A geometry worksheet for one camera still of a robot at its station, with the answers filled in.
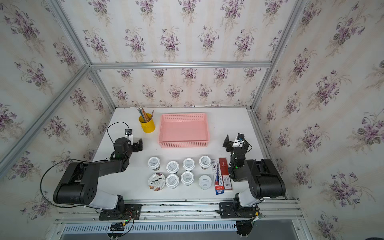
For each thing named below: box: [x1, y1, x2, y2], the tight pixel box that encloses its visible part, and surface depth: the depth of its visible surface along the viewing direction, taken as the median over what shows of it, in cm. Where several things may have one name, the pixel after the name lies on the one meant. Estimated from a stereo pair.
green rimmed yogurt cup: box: [198, 175, 212, 190], surface depth 78 cm
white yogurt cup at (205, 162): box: [198, 155, 212, 170], surface depth 86 cm
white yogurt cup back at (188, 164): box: [182, 158, 196, 172], surface depth 84 cm
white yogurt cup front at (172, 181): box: [165, 174, 180, 189], surface depth 78 cm
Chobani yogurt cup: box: [147, 172, 166, 191], surface depth 80 cm
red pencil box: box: [219, 157, 233, 190], surface depth 86 cm
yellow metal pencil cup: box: [139, 113, 156, 133], surface depth 103 cm
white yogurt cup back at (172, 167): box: [166, 160, 180, 174], surface depth 83 cm
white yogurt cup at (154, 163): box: [147, 156, 161, 171], surface depth 85 cm
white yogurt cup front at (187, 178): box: [180, 171, 195, 186], surface depth 80 cm
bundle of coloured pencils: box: [136, 106, 155, 123], surface depth 100 cm
